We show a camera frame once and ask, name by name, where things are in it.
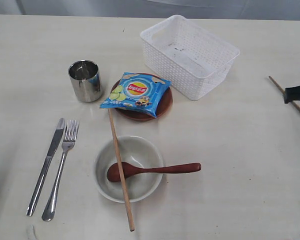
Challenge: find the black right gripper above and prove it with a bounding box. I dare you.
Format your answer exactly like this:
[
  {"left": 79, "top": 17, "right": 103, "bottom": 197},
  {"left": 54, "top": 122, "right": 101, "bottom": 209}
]
[{"left": 283, "top": 85, "right": 300, "bottom": 113}]

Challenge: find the wooden chopstick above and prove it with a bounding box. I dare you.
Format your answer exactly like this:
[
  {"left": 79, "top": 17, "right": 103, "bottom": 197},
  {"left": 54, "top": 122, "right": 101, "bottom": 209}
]
[
  {"left": 268, "top": 76, "right": 299, "bottom": 112},
  {"left": 108, "top": 108, "right": 135, "bottom": 232}
]

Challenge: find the white perforated plastic basket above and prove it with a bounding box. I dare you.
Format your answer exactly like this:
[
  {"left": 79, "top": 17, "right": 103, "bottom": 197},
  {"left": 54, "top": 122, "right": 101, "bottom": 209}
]
[{"left": 140, "top": 15, "right": 240, "bottom": 101}]

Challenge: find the blue chips bag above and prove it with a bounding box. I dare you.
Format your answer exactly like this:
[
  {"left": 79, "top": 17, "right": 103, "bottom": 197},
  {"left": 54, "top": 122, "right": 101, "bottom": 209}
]
[{"left": 99, "top": 72, "right": 171, "bottom": 118}]

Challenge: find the brown round plate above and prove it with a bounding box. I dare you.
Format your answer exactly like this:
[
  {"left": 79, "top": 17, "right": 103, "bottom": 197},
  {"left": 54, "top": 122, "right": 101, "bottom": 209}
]
[{"left": 111, "top": 73, "right": 173, "bottom": 122}]

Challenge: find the white ceramic patterned bowl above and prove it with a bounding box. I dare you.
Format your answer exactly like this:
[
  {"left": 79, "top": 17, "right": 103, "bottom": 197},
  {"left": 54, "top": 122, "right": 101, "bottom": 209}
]
[{"left": 94, "top": 136, "right": 165, "bottom": 203}]

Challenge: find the brown wooden spoon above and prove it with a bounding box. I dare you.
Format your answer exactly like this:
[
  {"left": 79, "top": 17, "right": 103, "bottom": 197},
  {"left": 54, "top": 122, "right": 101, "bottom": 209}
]
[{"left": 106, "top": 162, "right": 202, "bottom": 183}]

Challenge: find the stainless steel cup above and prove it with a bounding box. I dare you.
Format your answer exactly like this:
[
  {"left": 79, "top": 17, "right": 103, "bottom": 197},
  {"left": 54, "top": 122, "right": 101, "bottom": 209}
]
[{"left": 68, "top": 60, "right": 103, "bottom": 103}]

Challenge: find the stainless steel fork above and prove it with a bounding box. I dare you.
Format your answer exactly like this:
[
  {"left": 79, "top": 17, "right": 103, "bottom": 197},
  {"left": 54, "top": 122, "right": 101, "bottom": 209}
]
[{"left": 41, "top": 119, "right": 79, "bottom": 222}]

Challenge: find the stainless steel knife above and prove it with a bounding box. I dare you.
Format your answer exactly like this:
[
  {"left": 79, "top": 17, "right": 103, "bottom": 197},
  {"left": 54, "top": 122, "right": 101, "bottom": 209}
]
[{"left": 26, "top": 117, "right": 65, "bottom": 217}]

